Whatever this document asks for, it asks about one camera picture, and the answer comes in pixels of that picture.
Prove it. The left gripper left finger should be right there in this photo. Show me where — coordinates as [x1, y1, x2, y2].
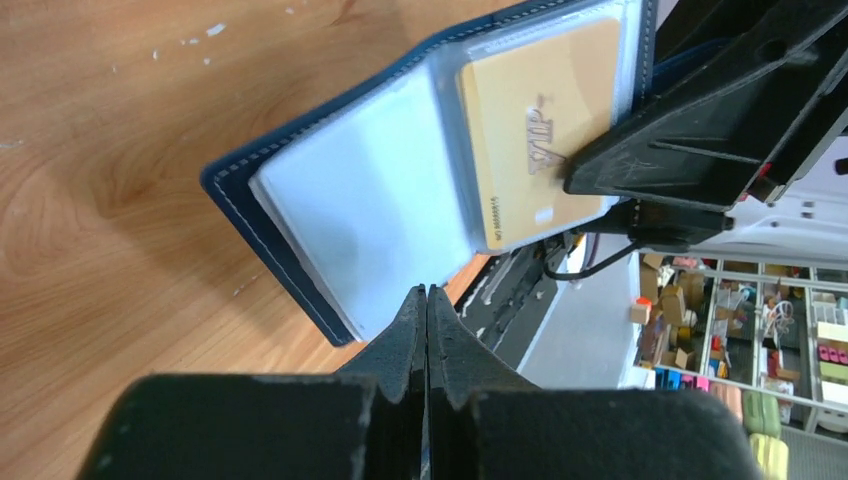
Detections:
[79, 286, 427, 479]

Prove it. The blue card holder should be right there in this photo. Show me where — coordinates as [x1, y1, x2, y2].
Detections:
[200, 1, 656, 346]

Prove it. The gold card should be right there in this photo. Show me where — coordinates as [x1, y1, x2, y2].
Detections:
[457, 17, 622, 251]

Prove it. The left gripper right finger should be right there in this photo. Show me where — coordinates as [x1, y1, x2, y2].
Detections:
[427, 286, 762, 479]

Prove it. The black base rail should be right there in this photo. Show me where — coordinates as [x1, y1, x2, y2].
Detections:
[454, 234, 577, 369]

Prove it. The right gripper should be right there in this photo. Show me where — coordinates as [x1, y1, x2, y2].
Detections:
[564, 0, 847, 247]

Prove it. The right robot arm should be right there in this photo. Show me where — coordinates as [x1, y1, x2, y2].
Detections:
[564, 1, 847, 268]

